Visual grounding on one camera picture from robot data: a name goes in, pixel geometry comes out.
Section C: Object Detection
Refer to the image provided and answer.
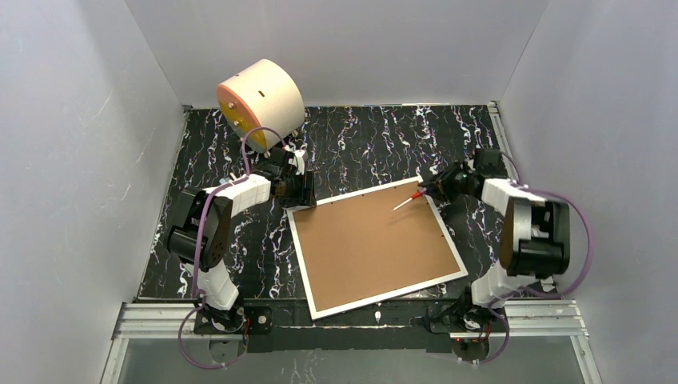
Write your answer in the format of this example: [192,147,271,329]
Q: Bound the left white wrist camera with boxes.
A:
[284,149,308,175]

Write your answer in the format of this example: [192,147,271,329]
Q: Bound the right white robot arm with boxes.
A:
[416,149,570,333]

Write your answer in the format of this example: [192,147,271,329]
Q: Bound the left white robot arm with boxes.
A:
[163,146,316,311]

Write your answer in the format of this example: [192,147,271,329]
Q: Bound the blue red screwdriver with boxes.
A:
[393,189,425,211]

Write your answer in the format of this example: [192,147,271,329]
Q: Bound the cylindrical beige drawer cabinet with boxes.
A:
[216,59,305,154]

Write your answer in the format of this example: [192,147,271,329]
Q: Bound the white picture frame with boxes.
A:
[287,176,469,320]

